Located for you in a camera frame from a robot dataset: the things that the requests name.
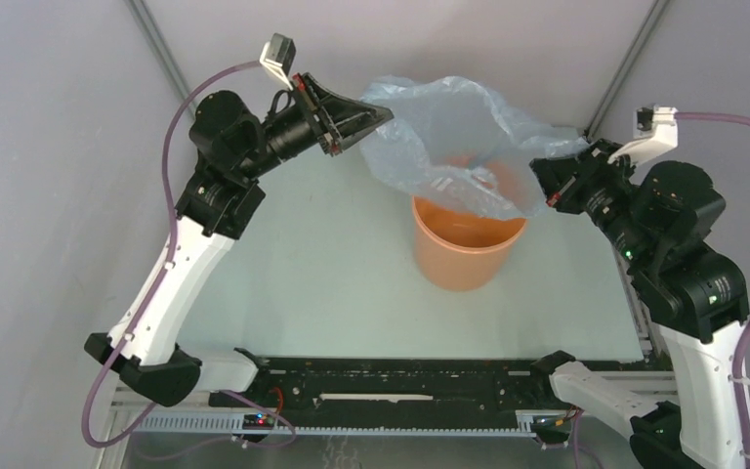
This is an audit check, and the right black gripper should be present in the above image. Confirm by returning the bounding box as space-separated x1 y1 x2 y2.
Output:
529 137 656 269

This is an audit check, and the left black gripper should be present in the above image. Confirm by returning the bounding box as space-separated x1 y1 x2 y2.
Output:
237 73 394 181

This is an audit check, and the blue plastic trash bag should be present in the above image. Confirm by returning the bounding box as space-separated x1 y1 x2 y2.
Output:
360 76 589 220

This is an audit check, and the orange trash bin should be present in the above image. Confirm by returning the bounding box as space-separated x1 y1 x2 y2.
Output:
411 196 527 291

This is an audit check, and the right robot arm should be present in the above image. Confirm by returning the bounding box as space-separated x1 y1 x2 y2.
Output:
528 151 750 468

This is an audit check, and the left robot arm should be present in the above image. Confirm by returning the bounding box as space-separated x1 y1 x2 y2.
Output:
85 73 393 407

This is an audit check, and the right circuit board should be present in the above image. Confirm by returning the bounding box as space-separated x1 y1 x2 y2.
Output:
530 416 573 433

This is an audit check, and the circuit board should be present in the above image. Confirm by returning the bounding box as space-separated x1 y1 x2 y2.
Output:
530 416 573 433
241 413 276 431

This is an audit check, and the left circuit board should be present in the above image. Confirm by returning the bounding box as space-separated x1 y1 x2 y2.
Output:
241 413 276 431

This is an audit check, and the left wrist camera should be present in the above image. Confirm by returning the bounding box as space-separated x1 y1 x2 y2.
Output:
259 33 296 91

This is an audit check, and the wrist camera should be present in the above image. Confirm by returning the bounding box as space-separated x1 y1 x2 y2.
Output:
607 105 679 167
259 33 296 91

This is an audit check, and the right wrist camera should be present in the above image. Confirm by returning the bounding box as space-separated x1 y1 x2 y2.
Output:
607 105 679 167

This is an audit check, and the right aluminium frame post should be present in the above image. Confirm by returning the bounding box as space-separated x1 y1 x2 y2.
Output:
583 0 672 139

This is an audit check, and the aluminium frame post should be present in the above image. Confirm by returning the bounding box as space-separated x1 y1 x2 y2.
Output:
124 0 190 101
583 0 672 139

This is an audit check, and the left aluminium frame post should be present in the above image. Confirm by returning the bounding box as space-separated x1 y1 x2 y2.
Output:
124 0 190 101

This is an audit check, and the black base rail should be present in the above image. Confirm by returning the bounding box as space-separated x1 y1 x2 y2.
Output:
206 354 657 430

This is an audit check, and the white slotted cable duct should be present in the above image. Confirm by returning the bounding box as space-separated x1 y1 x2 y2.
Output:
130 411 545 439

